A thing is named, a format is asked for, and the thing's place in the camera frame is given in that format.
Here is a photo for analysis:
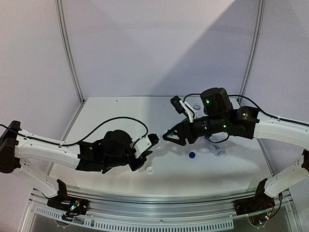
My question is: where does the aluminium front rail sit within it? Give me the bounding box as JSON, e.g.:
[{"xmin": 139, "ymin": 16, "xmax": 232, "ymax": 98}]
[{"xmin": 68, "ymin": 186, "xmax": 254, "ymax": 218}]

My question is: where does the Pepsi bottle blue label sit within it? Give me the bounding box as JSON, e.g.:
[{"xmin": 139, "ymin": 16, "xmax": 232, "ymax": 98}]
[{"xmin": 193, "ymin": 103, "xmax": 201, "ymax": 118}]

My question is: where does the left aluminium corner post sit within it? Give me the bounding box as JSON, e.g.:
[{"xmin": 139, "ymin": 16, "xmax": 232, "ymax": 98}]
[{"xmin": 55, "ymin": 0, "xmax": 85, "ymax": 104}]

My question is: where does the clear ribbed plastic bottle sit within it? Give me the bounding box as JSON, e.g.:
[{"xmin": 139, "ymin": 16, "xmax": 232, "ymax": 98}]
[{"xmin": 153, "ymin": 130, "xmax": 173, "ymax": 151}]

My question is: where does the blue Pepsi bottle cap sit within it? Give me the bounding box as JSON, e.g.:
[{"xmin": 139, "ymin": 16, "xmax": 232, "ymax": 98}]
[{"xmin": 189, "ymin": 152, "xmax": 196, "ymax": 159}]

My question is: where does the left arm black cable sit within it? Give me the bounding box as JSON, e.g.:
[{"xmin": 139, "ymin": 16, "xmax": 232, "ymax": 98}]
[{"xmin": 0, "ymin": 116, "xmax": 149, "ymax": 147}]

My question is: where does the right aluminium corner post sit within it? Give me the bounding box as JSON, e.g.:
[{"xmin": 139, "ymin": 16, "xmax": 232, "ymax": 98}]
[{"xmin": 239, "ymin": 0, "xmax": 266, "ymax": 95}]

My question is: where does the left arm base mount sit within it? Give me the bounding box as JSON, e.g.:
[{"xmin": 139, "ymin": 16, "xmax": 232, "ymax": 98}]
[{"xmin": 47, "ymin": 179, "xmax": 89, "ymax": 220}]

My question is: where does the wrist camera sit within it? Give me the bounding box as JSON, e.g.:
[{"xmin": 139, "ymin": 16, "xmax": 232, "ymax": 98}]
[
  {"xmin": 130, "ymin": 133, "xmax": 159, "ymax": 159},
  {"xmin": 170, "ymin": 96, "xmax": 196, "ymax": 123}
]

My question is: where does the aluminium corner post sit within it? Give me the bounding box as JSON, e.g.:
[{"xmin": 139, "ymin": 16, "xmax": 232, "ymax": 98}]
[
  {"xmin": 239, "ymin": 0, "xmax": 266, "ymax": 95},
  {"xmin": 55, "ymin": 0, "xmax": 85, "ymax": 104}
]

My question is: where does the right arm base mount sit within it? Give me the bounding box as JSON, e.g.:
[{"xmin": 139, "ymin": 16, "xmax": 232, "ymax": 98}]
[{"xmin": 233, "ymin": 178, "xmax": 275, "ymax": 216}]

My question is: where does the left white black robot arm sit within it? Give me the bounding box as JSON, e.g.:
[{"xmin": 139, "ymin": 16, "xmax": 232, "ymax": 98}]
[{"xmin": 0, "ymin": 121, "xmax": 158, "ymax": 210}]

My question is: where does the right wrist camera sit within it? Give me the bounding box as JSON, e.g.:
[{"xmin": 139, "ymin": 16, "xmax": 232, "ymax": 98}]
[{"xmin": 170, "ymin": 96, "xmax": 196, "ymax": 123}]

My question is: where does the crushed clear plastic bottle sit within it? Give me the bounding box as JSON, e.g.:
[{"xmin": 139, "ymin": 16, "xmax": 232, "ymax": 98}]
[{"xmin": 205, "ymin": 135, "xmax": 226, "ymax": 157}]

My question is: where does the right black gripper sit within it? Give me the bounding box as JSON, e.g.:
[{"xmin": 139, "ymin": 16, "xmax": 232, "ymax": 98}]
[{"xmin": 161, "ymin": 114, "xmax": 226, "ymax": 146}]

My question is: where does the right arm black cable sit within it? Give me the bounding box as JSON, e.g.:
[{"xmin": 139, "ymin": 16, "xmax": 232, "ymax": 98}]
[{"xmin": 182, "ymin": 93, "xmax": 309, "ymax": 126}]

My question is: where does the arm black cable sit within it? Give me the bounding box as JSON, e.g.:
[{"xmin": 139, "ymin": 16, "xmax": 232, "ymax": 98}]
[
  {"xmin": 0, "ymin": 116, "xmax": 149, "ymax": 147},
  {"xmin": 182, "ymin": 93, "xmax": 309, "ymax": 126}
]

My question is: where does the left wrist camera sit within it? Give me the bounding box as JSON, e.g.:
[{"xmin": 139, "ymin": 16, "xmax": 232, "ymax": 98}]
[{"xmin": 130, "ymin": 133, "xmax": 159, "ymax": 159}]

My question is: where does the perforated clear acrylic plate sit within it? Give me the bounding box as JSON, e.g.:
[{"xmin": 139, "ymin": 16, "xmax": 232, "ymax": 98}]
[{"xmin": 19, "ymin": 197, "xmax": 303, "ymax": 232}]

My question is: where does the clear white bottle cap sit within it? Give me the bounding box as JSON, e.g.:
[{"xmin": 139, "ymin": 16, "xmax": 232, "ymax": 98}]
[{"xmin": 146, "ymin": 166, "xmax": 154, "ymax": 173}]

